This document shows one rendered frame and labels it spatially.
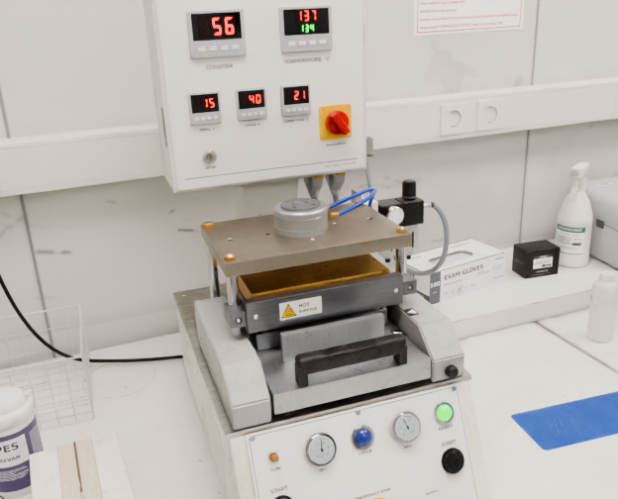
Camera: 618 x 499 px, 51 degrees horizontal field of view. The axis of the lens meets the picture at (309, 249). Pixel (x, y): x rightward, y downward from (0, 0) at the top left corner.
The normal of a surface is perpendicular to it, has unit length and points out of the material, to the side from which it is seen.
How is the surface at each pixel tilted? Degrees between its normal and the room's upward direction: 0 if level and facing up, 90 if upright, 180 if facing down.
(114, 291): 90
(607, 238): 90
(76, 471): 1
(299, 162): 90
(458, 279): 90
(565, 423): 0
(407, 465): 65
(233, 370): 41
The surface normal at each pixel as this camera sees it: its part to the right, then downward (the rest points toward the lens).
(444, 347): 0.18, -0.50
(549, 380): -0.04, -0.94
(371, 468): 0.28, -0.11
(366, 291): 0.33, 0.32
